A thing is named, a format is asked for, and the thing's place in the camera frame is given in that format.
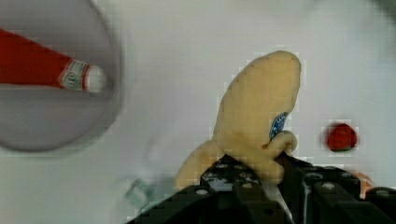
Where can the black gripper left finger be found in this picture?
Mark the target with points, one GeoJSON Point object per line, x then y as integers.
{"type": "Point", "coordinates": [227, 193]}

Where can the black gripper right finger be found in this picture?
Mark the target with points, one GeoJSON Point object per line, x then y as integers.
{"type": "Point", "coordinates": [330, 195]}

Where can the yellow plush banana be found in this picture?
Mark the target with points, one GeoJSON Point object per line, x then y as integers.
{"type": "Point", "coordinates": [249, 125]}

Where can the small red plush strawberry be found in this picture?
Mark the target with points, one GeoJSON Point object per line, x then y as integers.
{"type": "Point", "coordinates": [341, 137]}

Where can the grey round plate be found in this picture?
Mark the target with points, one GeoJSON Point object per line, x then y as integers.
{"type": "Point", "coordinates": [38, 119]}

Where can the red plush ketchup bottle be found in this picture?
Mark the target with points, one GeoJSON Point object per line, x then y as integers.
{"type": "Point", "coordinates": [25, 62]}

